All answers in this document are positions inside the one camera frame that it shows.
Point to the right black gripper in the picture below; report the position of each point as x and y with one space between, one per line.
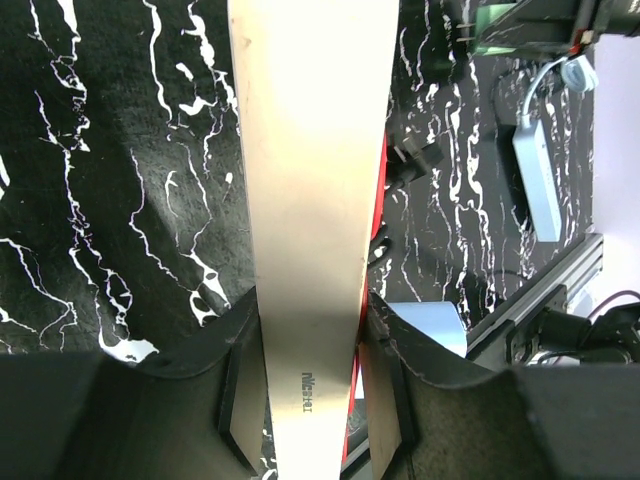
562 27

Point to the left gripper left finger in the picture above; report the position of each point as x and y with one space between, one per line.
194 412

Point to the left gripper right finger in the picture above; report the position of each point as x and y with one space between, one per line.
434 415

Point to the blue usb charger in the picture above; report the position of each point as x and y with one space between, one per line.
438 320

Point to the beige red power strip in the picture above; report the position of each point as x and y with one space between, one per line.
312 82

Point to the green usb charger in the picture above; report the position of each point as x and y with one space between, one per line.
486 16

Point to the light blue power strip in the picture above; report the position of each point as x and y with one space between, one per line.
532 155

